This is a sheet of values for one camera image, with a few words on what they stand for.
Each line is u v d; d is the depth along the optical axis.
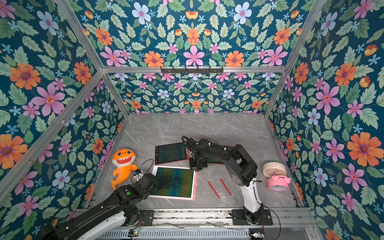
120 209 0.55
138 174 0.75
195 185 0.84
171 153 0.98
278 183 0.76
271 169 0.82
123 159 0.86
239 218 0.73
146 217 0.74
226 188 0.84
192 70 0.93
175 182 0.85
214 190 0.83
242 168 0.52
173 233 0.70
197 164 0.80
